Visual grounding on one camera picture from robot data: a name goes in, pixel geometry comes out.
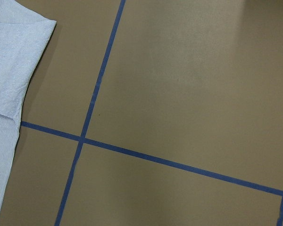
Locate blue white striped shirt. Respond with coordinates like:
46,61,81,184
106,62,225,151
0,0,56,210

